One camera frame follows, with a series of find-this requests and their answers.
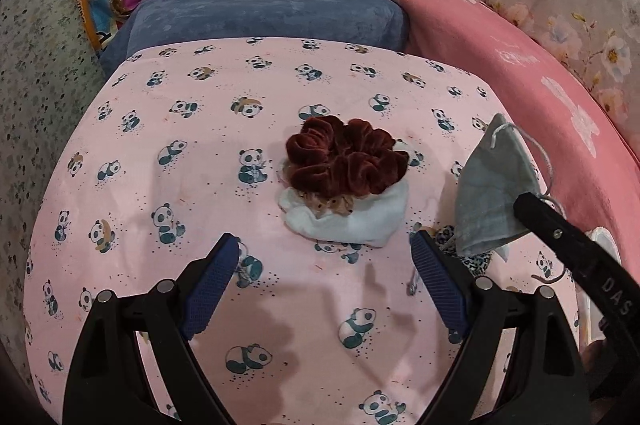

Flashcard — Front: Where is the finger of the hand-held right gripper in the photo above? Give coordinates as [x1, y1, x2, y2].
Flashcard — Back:
[514, 192, 601, 287]

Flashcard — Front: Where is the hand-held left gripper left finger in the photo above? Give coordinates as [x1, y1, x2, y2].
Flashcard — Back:
[62, 232, 241, 425]

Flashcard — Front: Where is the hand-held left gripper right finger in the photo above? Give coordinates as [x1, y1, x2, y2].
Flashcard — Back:
[410, 229, 591, 425]

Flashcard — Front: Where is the grey face mask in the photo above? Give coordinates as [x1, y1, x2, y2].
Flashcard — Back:
[454, 114, 566, 258]

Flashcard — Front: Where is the brown velvet scrunchie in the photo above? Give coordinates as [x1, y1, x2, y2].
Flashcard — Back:
[284, 116, 410, 196]

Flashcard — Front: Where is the leopard-print cloth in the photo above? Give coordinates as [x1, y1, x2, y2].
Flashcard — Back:
[432, 225, 496, 277]

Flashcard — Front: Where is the pink panda-print cloth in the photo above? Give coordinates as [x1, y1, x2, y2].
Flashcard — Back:
[22, 36, 581, 425]

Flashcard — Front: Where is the white scrunchie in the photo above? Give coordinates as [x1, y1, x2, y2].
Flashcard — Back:
[278, 142, 423, 249]

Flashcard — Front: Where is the tan fuzzy scrunchie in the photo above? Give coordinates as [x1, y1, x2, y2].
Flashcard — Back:
[280, 160, 357, 217]

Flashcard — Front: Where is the pink blanket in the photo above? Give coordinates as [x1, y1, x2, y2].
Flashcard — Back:
[326, 0, 640, 256]

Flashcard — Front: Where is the blue sofa cushion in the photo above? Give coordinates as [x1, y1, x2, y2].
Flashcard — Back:
[100, 0, 411, 78]

